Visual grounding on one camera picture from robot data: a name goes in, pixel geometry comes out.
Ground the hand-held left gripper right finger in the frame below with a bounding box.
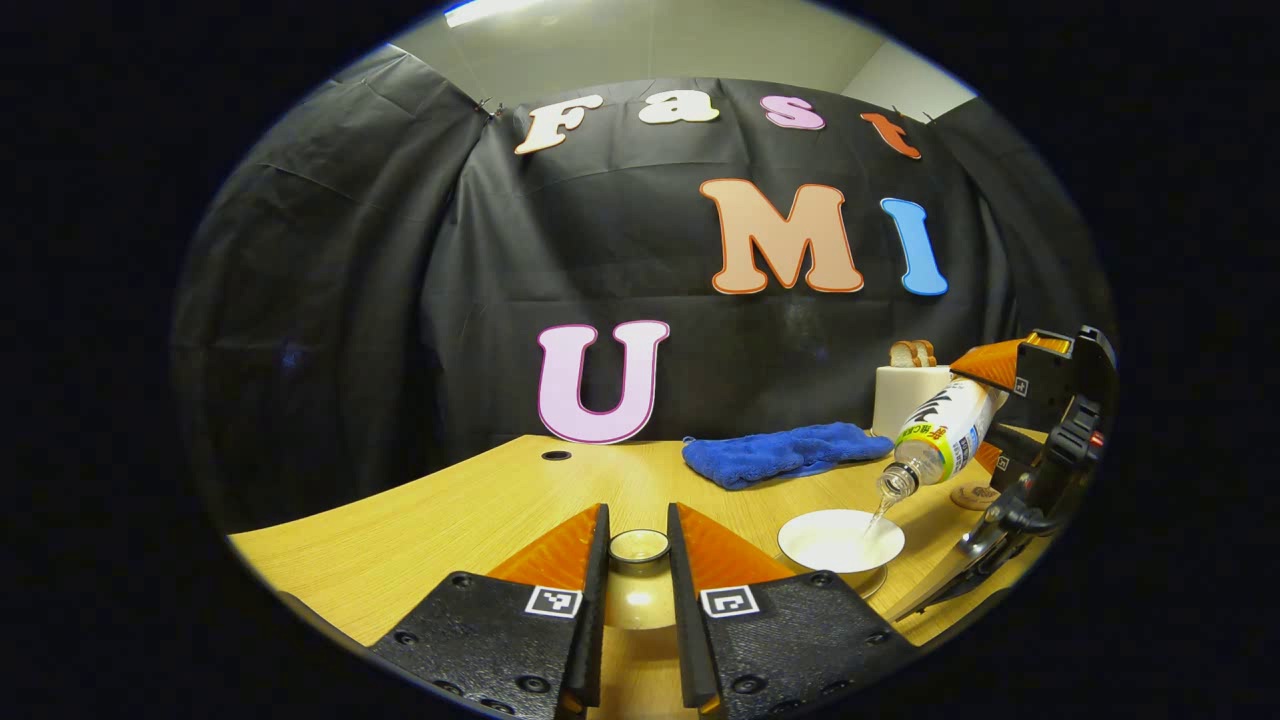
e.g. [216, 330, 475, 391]
[666, 502, 918, 717]

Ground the yellow ceramic teacup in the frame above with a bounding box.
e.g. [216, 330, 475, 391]
[777, 507, 907, 602]

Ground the blue towel cloth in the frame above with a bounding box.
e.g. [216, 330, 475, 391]
[681, 421, 897, 492]

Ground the cream white toaster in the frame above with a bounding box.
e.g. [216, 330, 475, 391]
[871, 364, 957, 442]

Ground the black backdrop cloth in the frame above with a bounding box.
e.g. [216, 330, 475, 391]
[172, 45, 1116, 531]

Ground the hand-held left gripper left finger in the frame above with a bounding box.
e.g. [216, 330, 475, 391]
[368, 503, 612, 720]

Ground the yellow ceramic teacup lid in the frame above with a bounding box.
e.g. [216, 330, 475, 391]
[605, 528, 683, 632]

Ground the clear plastic water bottle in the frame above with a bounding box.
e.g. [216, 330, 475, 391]
[876, 377, 1007, 502]

